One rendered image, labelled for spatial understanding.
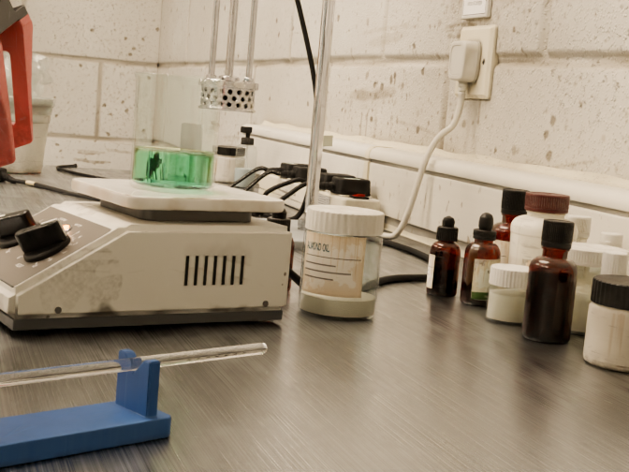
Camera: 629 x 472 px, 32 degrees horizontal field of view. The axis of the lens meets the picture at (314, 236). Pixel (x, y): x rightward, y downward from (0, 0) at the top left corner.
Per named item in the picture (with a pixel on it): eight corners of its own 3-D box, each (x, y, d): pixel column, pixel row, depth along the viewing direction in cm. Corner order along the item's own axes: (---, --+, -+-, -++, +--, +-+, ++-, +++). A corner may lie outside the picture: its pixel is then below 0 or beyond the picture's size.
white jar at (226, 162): (245, 182, 202) (248, 147, 201) (240, 184, 196) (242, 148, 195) (212, 179, 203) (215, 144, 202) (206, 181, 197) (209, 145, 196)
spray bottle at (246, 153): (240, 187, 189) (244, 126, 187) (228, 185, 192) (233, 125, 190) (258, 188, 191) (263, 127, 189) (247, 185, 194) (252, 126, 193)
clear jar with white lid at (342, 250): (311, 302, 87) (319, 202, 86) (384, 312, 85) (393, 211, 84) (286, 314, 81) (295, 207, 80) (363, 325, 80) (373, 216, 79)
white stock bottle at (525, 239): (488, 305, 93) (501, 188, 92) (536, 303, 96) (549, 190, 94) (533, 318, 88) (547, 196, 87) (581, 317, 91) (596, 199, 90)
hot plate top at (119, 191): (131, 210, 70) (132, 196, 70) (65, 188, 80) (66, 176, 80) (289, 213, 77) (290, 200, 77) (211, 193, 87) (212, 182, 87)
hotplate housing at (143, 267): (8, 337, 66) (16, 207, 65) (-48, 295, 77) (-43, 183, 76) (314, 323, 79) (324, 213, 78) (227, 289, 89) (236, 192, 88)
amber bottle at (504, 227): (518, 293, 100) (529, 188, 99) (533, 302, 97) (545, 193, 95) (476, 291, 100) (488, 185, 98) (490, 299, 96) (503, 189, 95)
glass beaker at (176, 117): (115, 187, 79) (123, 69, 78) (198, 191, 82) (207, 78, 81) (143, 199, 73) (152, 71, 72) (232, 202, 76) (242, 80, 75)
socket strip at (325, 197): (341, 227, 142) (343, 193, 141) (256, 194, 179) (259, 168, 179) (379, 228, 144) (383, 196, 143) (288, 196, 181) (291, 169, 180)
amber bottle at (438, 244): (460, 295, 97) (468, 216, 96) (450, 299, 94) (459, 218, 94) (431, 290, 98) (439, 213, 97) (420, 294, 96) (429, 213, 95)
